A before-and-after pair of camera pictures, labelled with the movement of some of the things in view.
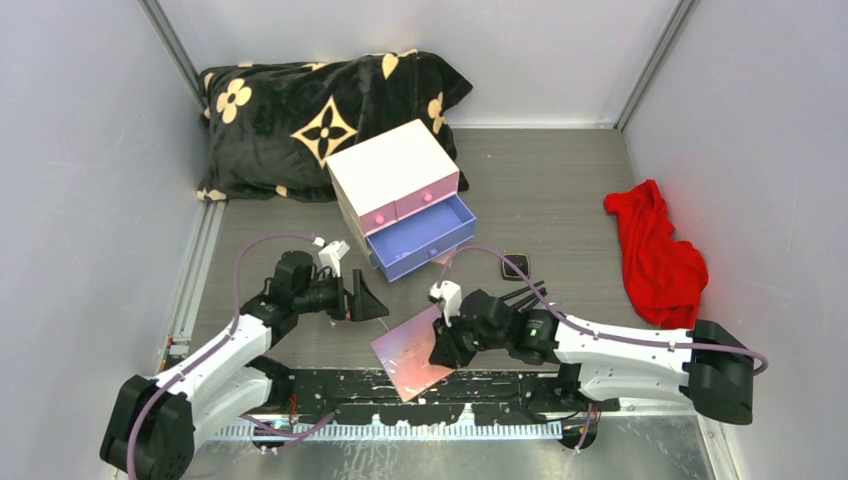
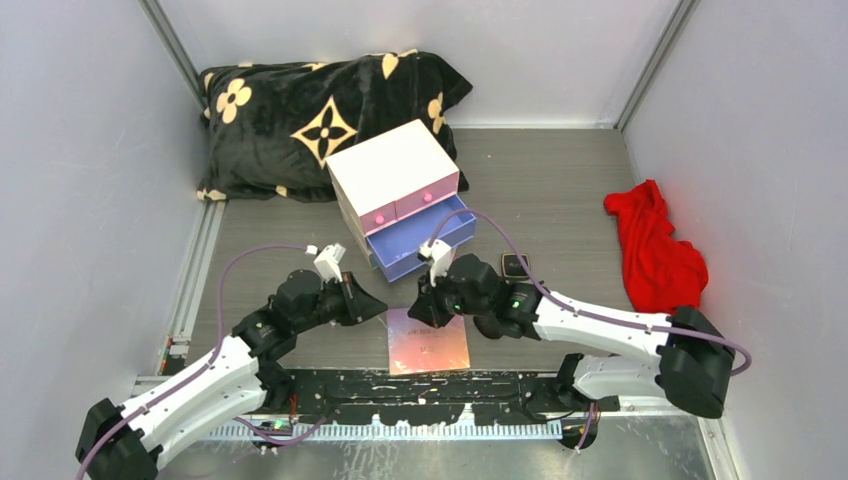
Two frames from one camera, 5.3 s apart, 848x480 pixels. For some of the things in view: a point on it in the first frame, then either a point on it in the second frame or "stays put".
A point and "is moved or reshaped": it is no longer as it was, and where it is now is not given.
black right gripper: (447, 351) -> (427, 306)
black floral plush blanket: (270, 126) stays put
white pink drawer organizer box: (400, 193) stays put
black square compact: (522, 260) stays put
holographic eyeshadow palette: (405, 354) is moved or reshaped
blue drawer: (408, 243) stays put
